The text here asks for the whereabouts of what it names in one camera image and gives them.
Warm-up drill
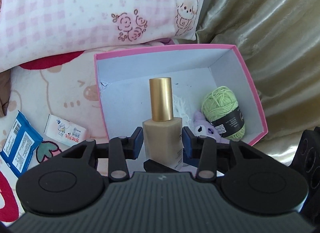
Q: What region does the purple plush toy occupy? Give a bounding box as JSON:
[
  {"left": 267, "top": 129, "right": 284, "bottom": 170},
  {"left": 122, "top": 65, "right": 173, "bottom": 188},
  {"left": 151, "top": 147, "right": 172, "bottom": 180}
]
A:
[{"left": 193, "top": 110, "right": 229, "bottom": 144}]

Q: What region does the gold cap foundation bottle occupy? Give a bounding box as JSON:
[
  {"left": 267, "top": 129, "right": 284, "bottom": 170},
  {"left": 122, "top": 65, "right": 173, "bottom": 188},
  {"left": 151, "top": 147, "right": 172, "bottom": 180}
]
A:
[{"left": 143, "top": 77, "right": 183, "bottom": 170}]

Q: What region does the green yarn ball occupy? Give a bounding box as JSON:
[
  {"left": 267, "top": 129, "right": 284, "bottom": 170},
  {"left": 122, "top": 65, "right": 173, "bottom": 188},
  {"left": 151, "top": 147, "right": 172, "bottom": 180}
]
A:
[{"left": 201, "top": 86, "right": 245, "bottom": 141}]

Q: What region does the white floss pick bag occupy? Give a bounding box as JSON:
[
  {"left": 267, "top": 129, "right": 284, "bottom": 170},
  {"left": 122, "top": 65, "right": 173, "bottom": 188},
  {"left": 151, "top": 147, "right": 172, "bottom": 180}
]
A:
[{"left": 172, "top": 95, "right": 192, "bottom": 126}]

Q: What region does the white tissue pack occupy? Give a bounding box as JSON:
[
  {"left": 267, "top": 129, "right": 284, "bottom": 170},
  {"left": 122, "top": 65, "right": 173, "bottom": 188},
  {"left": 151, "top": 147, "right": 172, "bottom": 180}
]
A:
[{"left": 44, "top": 114, "right": 87, "bottom": 147}]

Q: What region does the pink cardboard box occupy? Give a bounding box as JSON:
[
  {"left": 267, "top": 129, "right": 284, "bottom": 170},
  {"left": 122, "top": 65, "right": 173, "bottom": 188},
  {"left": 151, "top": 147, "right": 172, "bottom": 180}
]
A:
[{"left": 94, "top": 44, "right": 268, "bottom": 145}]

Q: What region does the pink cartoon bed blanket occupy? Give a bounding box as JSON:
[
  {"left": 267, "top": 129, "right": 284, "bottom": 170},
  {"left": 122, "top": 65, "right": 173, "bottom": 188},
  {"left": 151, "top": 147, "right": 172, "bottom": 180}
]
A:
[{"left": 0, "top": 38, "right": 176, "bottom": 223}]

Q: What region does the blue wipes packet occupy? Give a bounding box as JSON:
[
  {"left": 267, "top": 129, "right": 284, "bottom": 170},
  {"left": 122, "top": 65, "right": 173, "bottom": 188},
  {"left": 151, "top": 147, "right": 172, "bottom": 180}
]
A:
[{"left": 1, "top": 111, "right": 43, "bottom": 178}]

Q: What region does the brown cushion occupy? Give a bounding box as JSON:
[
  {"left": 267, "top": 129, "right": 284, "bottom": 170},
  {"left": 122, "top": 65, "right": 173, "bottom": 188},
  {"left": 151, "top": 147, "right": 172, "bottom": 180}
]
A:
[{"left": 0, "top": 70, "right": 11, "bottom": 118}]

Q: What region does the beige satin curtain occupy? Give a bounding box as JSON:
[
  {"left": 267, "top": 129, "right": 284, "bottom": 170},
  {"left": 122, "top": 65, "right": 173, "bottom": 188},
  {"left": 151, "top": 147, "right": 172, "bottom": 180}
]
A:
[{"left": 197, "top": 0, "right": 319, "bottom": 164}]

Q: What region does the pink checked pillow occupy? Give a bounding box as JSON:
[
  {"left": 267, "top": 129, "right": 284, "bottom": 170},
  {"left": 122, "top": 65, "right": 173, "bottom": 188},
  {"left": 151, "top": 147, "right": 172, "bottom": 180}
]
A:
[{"left": 1, "top": 0, "right": 203, "bottom": 71}]

